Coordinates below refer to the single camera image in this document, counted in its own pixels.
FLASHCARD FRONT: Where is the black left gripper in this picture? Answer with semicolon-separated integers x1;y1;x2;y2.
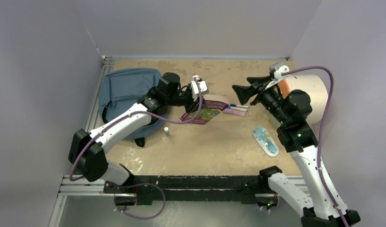
166;87;206;114

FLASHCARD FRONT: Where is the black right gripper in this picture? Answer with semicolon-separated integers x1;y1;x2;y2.
233;75;291;125

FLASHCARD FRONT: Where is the purple activity booklet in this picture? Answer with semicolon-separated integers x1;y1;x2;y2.
190;94;230;125

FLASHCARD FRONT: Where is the blue student backpack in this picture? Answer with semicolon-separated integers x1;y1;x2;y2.
98;68;164;147

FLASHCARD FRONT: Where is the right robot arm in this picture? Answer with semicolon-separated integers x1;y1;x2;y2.
232;76;360;227

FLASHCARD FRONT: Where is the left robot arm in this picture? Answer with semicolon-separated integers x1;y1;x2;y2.
69;72;208;193

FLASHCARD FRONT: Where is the blister pack with scissors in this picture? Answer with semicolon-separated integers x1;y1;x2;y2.
252;126;279;157

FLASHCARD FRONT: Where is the blue capped white marker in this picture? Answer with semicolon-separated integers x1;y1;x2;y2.
229;104;250;109

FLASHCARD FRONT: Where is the light blue white marker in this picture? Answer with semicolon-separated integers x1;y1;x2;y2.
228;106;248;112

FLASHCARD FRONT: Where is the small glue bottle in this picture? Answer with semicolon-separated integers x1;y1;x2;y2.
164;127;170;137

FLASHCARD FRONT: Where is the cream cylinder with orange face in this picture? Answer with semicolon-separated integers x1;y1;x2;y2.
278;74;328;125

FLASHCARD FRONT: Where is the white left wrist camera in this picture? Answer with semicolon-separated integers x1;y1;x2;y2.
190;75;209;101

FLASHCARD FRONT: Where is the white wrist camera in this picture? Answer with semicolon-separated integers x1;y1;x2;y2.
265;62;290;90
190;75;209;101

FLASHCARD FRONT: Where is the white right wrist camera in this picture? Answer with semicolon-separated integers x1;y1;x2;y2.
265;62;290;90

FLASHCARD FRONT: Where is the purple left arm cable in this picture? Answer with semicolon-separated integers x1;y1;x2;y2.
69;77;203;183

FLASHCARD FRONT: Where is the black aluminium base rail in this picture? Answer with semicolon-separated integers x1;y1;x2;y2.
57;174;309;208

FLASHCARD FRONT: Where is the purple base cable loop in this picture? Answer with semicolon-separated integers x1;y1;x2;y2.
113;183;167;219

